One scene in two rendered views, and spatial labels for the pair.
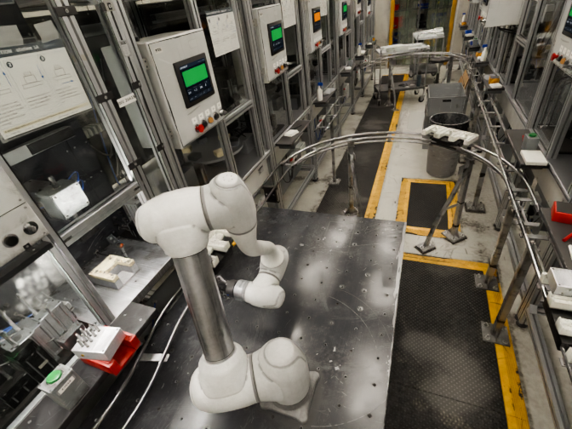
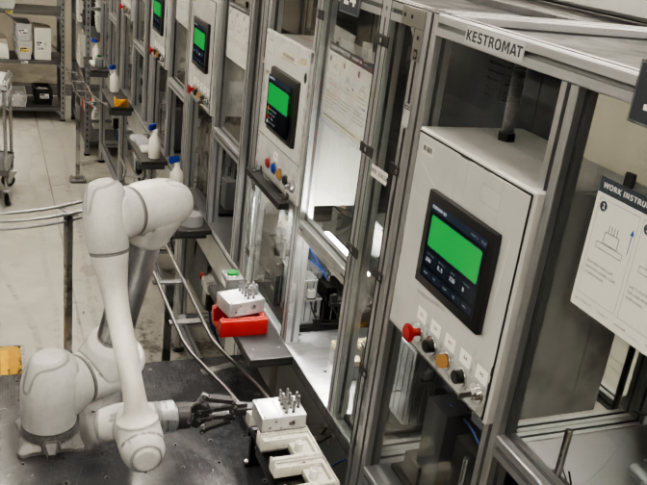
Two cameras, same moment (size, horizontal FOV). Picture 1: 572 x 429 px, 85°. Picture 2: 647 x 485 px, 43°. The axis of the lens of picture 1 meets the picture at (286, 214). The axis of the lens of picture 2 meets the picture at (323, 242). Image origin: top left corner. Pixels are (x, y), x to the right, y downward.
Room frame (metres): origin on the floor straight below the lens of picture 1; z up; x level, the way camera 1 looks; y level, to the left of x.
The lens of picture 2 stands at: (2.42, -0.94, 2.18)
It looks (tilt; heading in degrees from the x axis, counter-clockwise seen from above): 22 degrees down; 130
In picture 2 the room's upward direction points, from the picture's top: 7 degrees clockwise
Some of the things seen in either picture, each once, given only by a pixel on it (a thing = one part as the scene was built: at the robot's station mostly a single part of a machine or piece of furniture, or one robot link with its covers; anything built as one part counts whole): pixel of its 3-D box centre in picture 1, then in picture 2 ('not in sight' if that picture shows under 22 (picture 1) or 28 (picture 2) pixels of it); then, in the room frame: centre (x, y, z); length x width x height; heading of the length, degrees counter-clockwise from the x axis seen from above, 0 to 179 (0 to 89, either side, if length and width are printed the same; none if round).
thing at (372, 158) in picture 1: (380, 117); not in sight; (5.03, -1.80, 0.01); 5.85 x 0.59 x 0.01; 154
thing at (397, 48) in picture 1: (400, 72); not in sight; (5.79, -2.40, 0.48); 0.88 x 0.56 x 0.96; 82
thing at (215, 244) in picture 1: (211, 255); (289, 458); (1.24, 0.41, 0.84); 0.36 x 0.14 x 0.10; 154
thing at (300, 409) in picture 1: (291, 381); (49, 432); (0.60, 0.08, 0.71); 0.22 x 0.18 x 0.06; 154
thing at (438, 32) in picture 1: (426, 55); not in sight; (6.76, -3.32, 0.48); 0.84 x 0.58 x 0.97; 162
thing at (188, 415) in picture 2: (228, 287); (192, 414); (0.97, 0.30, 0.88); 0.09 x 0.07 x 0.08; 64
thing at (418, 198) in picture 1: (427, 203); not in sight; (2.48, -1.41, 0.01); 1.00 x 0.55 x 0.01; 154
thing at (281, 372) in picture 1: (282, 368); (52, 387); (0.59, 0.10, 0.85); 0.18 x 0.16 x 0.22; 96
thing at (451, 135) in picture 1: (448, 137); not in sight; (2.17, -1.31, 0.84); 0.37 x 0.14 x 0.10; 32
